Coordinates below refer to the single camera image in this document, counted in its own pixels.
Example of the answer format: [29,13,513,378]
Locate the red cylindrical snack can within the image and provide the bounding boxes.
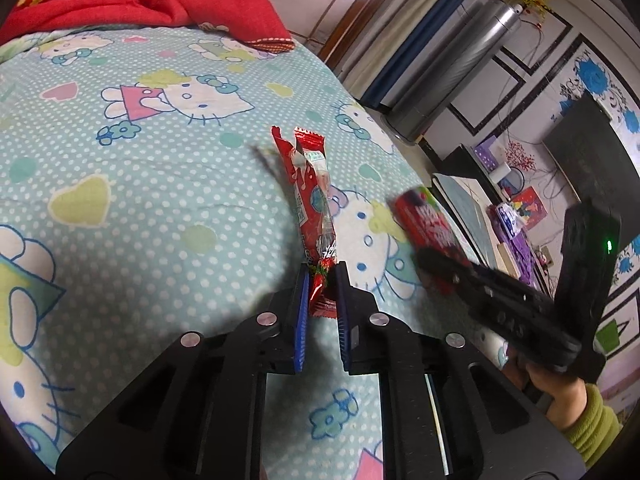
[392,185,471,295]

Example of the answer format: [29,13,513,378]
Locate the red long snack wrapper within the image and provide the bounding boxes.
[270,126,337,318]

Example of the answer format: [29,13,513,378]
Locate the green right sleeve forearm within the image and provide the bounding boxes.
[562,384,622,468]

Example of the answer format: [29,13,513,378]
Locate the right hand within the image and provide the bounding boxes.
[502,347,588,431]

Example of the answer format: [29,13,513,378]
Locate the purple cloth on table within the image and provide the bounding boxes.
[487,205,550,295]

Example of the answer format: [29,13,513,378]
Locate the purple tissue pack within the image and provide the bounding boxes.
[496,204,526,238]

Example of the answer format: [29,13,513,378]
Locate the red picture card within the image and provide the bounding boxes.
[511,186,547,231]

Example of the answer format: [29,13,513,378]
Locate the round blue plate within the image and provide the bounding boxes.
[498,168,525,198]

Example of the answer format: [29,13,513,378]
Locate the white vase red blossoms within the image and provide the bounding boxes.
[489,141,537,183]

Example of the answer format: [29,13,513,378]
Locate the purple box on cabinet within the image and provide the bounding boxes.
[473,136,500,172]

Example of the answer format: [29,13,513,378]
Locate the black tv cabinet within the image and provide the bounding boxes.
[440,145,504,204]

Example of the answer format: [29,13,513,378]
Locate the hello kitty bed sheet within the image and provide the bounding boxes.
[1,26,499,470]

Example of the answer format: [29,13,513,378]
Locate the silver tower air conditioner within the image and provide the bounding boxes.
[386,0,524,144]

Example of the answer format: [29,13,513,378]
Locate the blue beige curtain right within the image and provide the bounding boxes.
[326,0,464,107]

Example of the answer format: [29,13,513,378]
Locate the red blanket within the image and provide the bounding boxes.
[1,0,295,54]

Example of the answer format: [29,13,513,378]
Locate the wall mounted black television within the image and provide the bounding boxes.
[542,92,639,249]

